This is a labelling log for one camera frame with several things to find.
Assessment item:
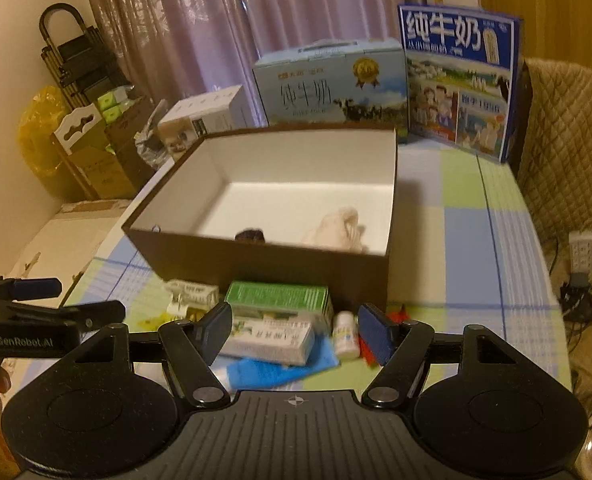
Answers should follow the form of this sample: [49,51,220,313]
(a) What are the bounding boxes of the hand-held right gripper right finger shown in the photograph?
[357,302,524,407]

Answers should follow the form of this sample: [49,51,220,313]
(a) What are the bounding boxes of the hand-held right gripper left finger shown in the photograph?
[68,301,234,407]

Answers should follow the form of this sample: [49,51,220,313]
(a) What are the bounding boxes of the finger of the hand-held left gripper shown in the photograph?
[0,276,63,305]
[6,301,127,334]

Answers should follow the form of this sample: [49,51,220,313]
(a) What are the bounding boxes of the white medicine box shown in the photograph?
[222,317,318,366]

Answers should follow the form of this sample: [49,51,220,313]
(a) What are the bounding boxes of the yellow snack packet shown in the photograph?
[137,309,203,332]

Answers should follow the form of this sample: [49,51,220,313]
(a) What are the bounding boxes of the brown cardboard box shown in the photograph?
[121,127,399,318]

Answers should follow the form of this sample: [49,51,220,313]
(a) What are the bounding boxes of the red item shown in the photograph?
[357,305,408,367]

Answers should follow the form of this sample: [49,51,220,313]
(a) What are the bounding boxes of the small white bottle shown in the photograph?
[332,311,360,360]

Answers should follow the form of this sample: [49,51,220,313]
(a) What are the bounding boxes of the small white packet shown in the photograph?
[166,280,221,314]

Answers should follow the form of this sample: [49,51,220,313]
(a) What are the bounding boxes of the green medicine box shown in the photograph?
[224,281,335,322]

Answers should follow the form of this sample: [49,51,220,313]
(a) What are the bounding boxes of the blue packet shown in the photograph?
[225,335,342,389]

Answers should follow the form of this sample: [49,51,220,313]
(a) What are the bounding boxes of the flat cardboard sheet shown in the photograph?
[55,199,135,222]

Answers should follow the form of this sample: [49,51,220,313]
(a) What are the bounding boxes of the beige cloth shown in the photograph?
[301,206,368,252]

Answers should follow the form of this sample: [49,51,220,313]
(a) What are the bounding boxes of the checked tablecloth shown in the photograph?
[61,144,575,397]

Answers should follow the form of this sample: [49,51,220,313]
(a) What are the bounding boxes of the cardboard box with white insert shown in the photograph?
[51,105,143,201]

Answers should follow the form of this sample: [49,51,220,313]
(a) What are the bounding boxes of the yellow plastic bag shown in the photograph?
[17,85,70,197]

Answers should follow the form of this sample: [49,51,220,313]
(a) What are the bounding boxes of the crumpled plastic bag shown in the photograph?
[134,105,178,172]

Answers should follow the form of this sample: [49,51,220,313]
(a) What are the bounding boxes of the green and white packs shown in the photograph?
[96,87,143,124]

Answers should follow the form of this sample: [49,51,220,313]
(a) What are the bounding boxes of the white appliance box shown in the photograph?
[157,85,248,162]

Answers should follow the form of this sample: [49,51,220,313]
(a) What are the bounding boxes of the white power strip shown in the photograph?
[568,231,592,277]

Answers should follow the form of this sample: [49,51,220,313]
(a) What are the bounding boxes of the black folding cart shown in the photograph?
[38,4,133,107]

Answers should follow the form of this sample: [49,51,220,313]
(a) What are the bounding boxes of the light blue milk carton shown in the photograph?
[252,40,410,144]

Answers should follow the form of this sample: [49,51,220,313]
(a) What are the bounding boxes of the chair with quilted cover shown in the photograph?
[517,57,592,272]

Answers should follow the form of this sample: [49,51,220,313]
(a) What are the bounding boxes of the dark blue milk carton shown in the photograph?
[397,4,525,164]

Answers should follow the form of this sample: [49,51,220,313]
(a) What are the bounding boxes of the pink curtain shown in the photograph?
[78,0,428,128]

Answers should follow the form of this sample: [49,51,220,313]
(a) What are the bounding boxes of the black cables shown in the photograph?
[545,239,592,377]

